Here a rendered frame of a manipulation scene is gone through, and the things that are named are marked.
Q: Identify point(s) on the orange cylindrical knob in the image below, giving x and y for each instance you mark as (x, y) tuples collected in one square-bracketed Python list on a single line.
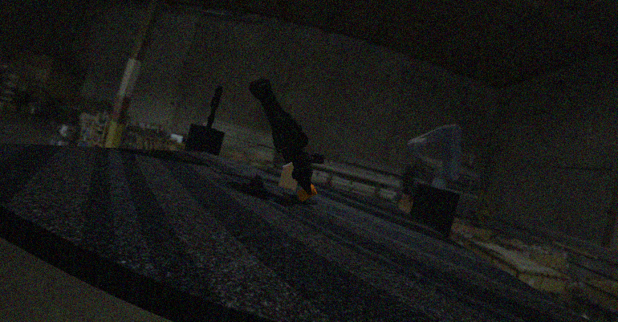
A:
[(304, 196)]

